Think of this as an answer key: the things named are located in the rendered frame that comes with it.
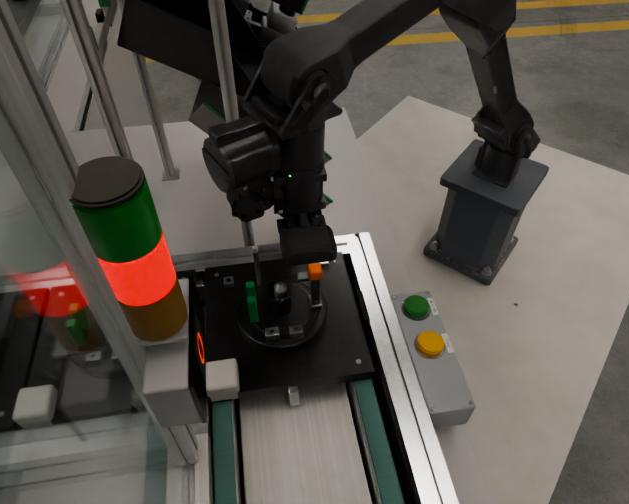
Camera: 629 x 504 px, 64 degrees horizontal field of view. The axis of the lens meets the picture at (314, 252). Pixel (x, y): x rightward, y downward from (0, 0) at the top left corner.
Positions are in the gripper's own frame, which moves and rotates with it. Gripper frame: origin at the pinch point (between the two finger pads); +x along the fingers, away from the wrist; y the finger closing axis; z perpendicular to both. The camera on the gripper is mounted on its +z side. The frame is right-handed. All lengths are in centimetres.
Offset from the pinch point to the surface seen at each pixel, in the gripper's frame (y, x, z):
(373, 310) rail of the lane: -0.1, 19.2, -11.9
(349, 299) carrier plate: -2.1, 18.3, -8.3
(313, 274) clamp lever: 0.4, 8.1, -1.9
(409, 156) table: -52, 28, -35
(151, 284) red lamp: 21.2, -17.1, 13.8
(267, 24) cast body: -41.6, -10.0, -0.2
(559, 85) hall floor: -218, 108, -193
